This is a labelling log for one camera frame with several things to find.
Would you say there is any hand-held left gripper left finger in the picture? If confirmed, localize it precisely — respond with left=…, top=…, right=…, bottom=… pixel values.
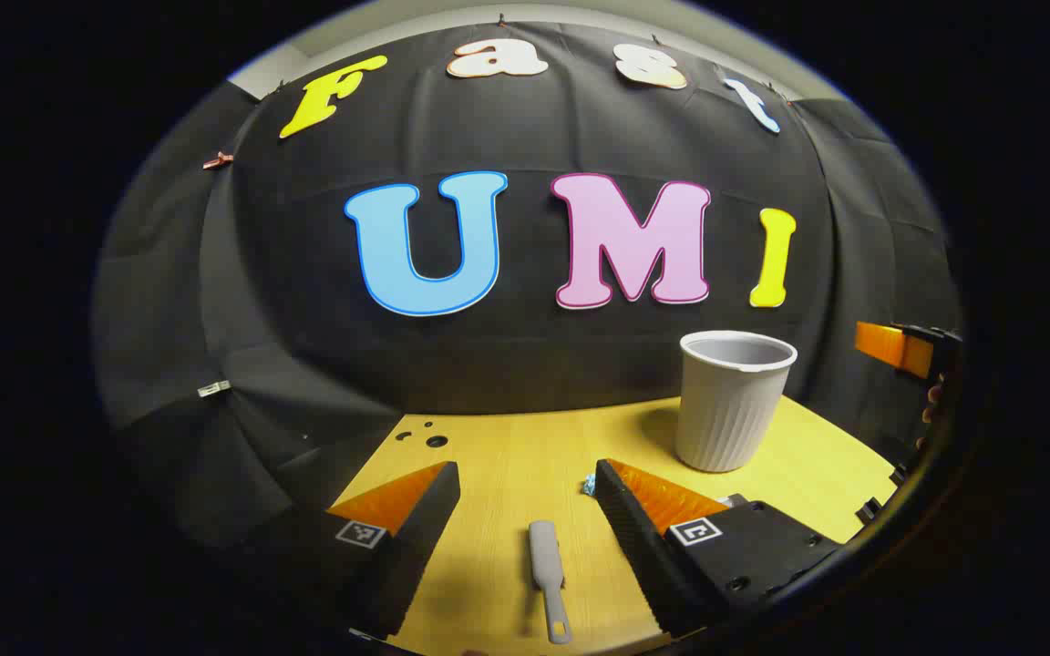
left=256, top=460, right=461, bottom=641

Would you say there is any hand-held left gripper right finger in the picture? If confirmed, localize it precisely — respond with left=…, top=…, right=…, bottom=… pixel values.
left=594, top=457, right=847, bottom=637

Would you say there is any small grey broom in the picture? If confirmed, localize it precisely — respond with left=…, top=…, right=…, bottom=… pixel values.
left=528, top=519, right=573, bottom=646

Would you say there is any grey ribbed garbage bin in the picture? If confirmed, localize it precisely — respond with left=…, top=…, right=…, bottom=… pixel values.
left=674, top=330, right=799, bottom=474

